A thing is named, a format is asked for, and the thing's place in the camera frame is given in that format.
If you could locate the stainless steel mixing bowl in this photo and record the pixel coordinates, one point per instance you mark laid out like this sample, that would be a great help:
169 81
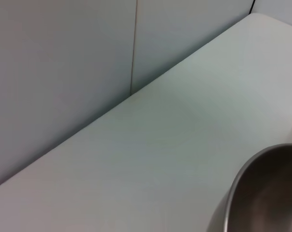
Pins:
269 193

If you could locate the white partition panel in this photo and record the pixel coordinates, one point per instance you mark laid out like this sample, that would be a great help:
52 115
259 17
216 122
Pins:
184 29
51 72

